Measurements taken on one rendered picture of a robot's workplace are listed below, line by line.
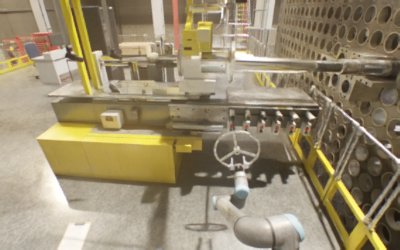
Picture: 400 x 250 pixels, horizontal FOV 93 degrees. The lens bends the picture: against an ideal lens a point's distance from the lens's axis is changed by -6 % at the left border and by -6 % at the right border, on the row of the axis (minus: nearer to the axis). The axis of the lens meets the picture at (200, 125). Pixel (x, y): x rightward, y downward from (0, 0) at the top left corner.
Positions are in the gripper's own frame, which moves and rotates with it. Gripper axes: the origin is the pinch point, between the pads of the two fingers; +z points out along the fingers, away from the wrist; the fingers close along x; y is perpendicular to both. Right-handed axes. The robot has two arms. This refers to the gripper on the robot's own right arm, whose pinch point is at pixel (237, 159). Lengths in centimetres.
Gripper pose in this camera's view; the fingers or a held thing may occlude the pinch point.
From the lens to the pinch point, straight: 162.3
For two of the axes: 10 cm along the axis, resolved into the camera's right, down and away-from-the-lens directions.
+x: 9.7, -1.6, -1.8
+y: 2.3, 8.5, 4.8
